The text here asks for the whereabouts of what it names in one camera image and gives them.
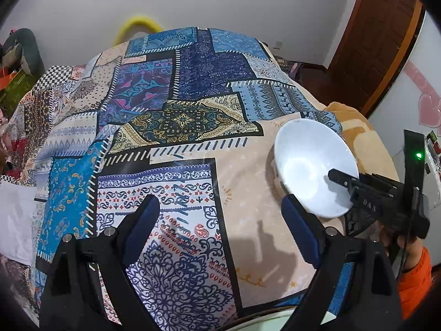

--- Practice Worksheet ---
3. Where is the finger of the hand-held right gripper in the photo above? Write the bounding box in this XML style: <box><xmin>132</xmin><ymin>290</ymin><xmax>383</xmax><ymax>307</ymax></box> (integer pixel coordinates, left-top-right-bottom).
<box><xmin>327</xmin><ymin>169</ymin><xmax>362</xmax><ymax>199</ymax></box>
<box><xmin>358</xmin><ymin>173</ymin><xmax>404</xmax><ymax>194</ymax></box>

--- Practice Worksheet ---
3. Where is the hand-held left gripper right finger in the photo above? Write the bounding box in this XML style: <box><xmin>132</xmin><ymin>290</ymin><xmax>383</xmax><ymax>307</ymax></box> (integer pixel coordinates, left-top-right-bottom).
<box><xmin>281</xmin><ymin>194</ymin><xmax>404</xmax><ymax>331</ymax></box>

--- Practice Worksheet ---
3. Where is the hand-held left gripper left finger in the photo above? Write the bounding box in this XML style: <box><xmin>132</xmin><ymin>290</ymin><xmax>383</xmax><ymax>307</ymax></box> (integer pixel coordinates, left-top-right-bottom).
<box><xmin>39</xmin><ymin>195</ymin><xmax>161</xmax><ymax>331</ymax></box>

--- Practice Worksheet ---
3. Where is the white bowl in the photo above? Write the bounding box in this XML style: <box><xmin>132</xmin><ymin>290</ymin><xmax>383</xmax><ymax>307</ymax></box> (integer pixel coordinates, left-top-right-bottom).
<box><xmin>274</xmin><ymin>118</ymin><xmax>359</xmax><ymax>219</ymax></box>

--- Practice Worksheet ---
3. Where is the large white plate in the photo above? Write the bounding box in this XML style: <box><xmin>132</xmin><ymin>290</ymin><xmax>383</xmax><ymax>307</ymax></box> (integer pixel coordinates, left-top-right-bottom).
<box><xmin>236</xmin><ymin>310</ymin><xmax>336</xmax><ymax>331</ymax></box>

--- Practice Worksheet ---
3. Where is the person's right forearm orange sleeve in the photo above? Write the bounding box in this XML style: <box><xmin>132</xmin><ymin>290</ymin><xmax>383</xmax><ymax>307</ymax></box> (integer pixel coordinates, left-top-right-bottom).
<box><xmin>396</xmin><ymin>246</ymin><xmax>435</xmax><ymax>321</ymax></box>

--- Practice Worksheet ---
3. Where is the person's right hand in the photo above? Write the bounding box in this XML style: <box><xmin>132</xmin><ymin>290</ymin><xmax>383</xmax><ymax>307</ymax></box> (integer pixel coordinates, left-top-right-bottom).
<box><xmin>377</xmin><ymin>221</ymin><xmax>424</xmax><ymax>273</ymax></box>

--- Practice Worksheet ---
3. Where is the pink heart sticker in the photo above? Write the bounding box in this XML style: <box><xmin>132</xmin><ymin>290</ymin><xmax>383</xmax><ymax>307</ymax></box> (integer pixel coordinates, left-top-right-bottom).
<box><xmin>403</xmin><ymin>60</ymin><xmax>441</xmax><ymax>128</ymax></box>

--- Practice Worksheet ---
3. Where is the white cloth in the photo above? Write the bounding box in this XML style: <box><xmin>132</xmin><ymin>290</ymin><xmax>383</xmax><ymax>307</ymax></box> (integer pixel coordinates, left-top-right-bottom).
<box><xmin>0</xmin><ymin>183</ymin><xmax>37</xmax><ymax>266</ymax></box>

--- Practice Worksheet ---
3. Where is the brown wooden door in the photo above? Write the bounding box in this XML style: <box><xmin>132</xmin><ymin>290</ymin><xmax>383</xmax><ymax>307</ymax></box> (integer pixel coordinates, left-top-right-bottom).
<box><xmin>326</xmin><ymin>0</ymin><xmax>428</xmax><ymax>118</ymax></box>

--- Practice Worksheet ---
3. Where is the patchwork printed blanket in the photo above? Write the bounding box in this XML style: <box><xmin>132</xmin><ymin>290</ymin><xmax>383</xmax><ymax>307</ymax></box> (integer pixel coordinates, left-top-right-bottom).
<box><xmin>0</xmin><ymin>26</ymin><xmax>355</xmax><ymax>331</ymax></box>

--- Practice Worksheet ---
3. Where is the green box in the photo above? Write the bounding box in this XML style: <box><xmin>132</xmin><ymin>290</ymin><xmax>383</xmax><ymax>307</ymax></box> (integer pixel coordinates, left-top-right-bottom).
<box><xmin>0</xmin><ymin>74</ymin><xmax>38</xmax><ymax>111</ymax></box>

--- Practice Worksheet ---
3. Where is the black cable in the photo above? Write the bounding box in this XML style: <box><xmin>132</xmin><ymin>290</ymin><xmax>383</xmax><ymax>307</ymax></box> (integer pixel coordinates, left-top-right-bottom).
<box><xmin>396</xmin><ymin>186</ymin><xmax>419</xmax><ymax>281</ymax></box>

